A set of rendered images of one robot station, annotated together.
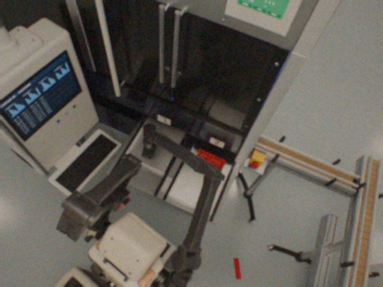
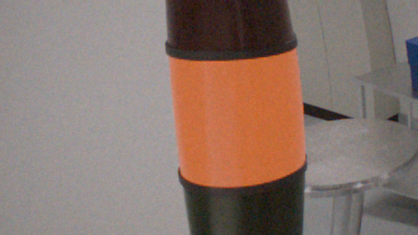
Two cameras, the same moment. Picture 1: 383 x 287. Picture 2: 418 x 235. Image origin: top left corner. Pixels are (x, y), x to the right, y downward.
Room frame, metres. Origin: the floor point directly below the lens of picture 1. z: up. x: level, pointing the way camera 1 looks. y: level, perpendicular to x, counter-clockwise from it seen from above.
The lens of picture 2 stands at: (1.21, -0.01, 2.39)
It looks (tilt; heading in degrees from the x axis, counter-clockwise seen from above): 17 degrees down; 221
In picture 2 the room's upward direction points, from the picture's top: 6 degrees counter-clockwise
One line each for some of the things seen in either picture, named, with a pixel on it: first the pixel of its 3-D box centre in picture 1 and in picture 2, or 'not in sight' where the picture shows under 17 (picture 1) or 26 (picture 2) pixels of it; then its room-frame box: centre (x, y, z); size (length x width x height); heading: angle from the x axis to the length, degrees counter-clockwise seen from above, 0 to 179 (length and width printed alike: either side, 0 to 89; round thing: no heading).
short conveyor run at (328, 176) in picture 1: (304, 162); not in sight; (0.86, -0.70, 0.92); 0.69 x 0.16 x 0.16; 76
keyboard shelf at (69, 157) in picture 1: (81, 158); not in sight; (0.66, 0.66, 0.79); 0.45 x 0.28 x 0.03; 156
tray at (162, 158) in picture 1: (157, 141); not in sight; (0.82, 0.21, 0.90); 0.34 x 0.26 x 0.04; 166
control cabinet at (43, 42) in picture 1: (40, 104); not in sight; (0.75, 0.81, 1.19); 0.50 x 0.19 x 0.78; 156
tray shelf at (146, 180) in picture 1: (177, 164); not in sight; (0.71, 0.06, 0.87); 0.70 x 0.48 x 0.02; 76
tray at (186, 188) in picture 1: (200, 179); not in sight; (0.63, -0.09, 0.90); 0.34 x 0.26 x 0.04; 165
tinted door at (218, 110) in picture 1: (218, 81); not in sight; (0.86, -0.07, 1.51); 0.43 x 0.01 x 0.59; 76
